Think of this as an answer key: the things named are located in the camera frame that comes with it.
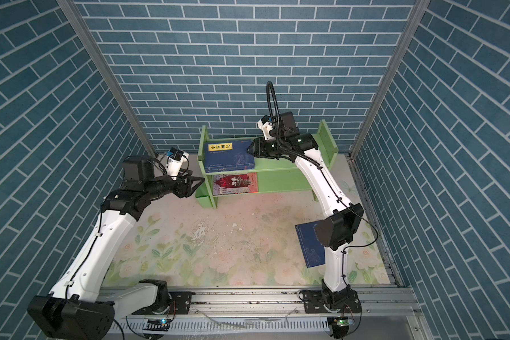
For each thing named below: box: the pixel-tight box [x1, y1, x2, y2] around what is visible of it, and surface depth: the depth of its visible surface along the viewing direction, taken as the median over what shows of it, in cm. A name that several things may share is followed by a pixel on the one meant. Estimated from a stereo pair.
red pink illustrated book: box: [212, 172, 259, 196], surface depth 94 cm
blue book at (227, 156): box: [204, 139, 255, 173], surface depth 80 cm
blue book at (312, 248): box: [294, 220, 326, 269], surface depth 88 cm
